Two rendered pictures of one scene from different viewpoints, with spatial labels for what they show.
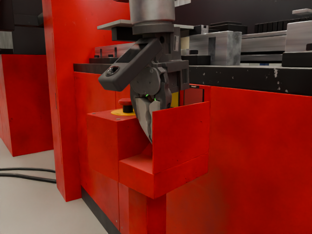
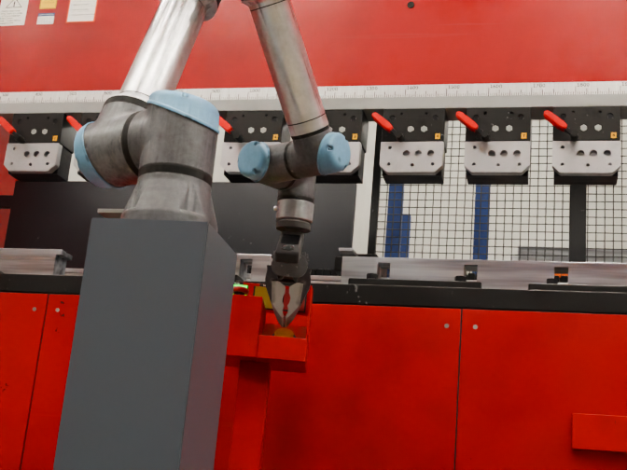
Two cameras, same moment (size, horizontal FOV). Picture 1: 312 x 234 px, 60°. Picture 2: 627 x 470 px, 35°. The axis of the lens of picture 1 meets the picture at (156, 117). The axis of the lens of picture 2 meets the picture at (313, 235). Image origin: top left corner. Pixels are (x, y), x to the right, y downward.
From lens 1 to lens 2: 1.67 m
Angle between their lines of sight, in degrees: 51
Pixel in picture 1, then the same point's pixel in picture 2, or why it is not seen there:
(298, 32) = (353, 265)
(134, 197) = (247, 388)
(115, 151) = (255, 325)
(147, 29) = (301, 225)
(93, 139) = not seen: hidden behind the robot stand
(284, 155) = (366, 358)
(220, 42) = (258, 267)
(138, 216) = (252, 408)
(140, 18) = (298, 215)
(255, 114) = (336, 325)
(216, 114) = not seen: hidden behind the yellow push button
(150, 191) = (301, 354)
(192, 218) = not seen: outside the picture
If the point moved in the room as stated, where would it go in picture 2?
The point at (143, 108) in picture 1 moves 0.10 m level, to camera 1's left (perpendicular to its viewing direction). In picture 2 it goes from (281, 290) to (243, 279)
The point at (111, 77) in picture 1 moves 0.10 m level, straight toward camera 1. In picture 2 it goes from (293, 251) to (335, 246)
